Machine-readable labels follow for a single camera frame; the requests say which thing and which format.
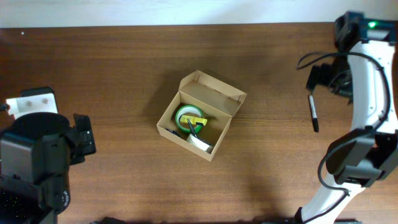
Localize yellow highlighter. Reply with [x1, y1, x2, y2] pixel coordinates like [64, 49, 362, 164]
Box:
[179, 115, 208, 126]

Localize black marker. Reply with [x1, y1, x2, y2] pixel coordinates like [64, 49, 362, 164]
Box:
[308, 95, 319, 133]

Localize blue pen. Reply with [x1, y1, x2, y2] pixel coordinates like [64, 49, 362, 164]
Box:
[166, 128, 182, 138]

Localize beige tape roll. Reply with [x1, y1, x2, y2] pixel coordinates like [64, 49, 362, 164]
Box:
[187, 134, 214, 154]

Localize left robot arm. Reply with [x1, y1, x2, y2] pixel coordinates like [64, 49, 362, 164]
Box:
[1, 86, 96, 223]

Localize green tape roll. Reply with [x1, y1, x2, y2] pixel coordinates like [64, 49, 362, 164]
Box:
[175, 105, 205, 134]

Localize black pen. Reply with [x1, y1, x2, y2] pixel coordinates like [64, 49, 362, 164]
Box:
[187, 119, 198, 138]

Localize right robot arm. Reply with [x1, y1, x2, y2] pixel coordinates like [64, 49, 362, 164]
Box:
[294, 11, 397, 223]

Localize cardboard box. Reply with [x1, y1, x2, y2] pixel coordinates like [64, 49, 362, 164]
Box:
[157, 70, 247, 161]

